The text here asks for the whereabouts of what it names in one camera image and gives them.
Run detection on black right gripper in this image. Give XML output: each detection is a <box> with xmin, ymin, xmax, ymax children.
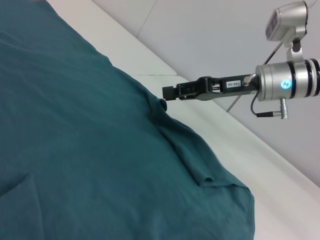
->
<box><xmin>162</xmin><ymin>73</ymin><xmax>258</xmax><ymax>102</ymax></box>

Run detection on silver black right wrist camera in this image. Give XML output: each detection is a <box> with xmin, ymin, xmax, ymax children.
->
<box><xmin>265</xmin><ymin>0</ymin><xmax>309</xmax><ymax>63</ymax></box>

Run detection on right gripper cable with plug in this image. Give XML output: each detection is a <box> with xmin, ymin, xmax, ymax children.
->
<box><xmin>249</xmin><ymin>96</ymin><xmax>288</xmax><ymax>120</ymax></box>

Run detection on teal blue shirt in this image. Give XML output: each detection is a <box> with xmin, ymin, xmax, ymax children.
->
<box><xmin>0</xmin><ymin>0</ymin><xmax>256</xmax><ymax>240</ymax></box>

